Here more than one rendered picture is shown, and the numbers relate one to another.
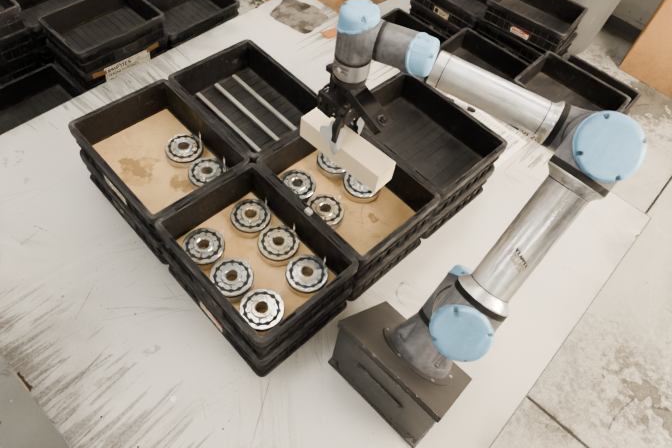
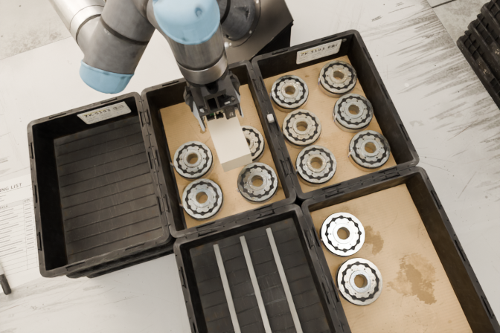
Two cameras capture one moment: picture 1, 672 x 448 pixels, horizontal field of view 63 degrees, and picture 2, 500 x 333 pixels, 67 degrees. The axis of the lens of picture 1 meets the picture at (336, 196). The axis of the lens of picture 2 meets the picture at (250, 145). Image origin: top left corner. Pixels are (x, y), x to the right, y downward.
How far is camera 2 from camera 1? 1.14 m
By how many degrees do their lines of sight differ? 53
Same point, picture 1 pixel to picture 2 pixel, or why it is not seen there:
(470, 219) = not seen: hidden behind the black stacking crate
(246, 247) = (328, 142)
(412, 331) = (240, 7)
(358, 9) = not seen: outside the picture
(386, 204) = (182, 136)
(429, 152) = (99, 178)
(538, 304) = not seen: hidden behind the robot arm
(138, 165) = (413, 285)
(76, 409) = (475, 102)
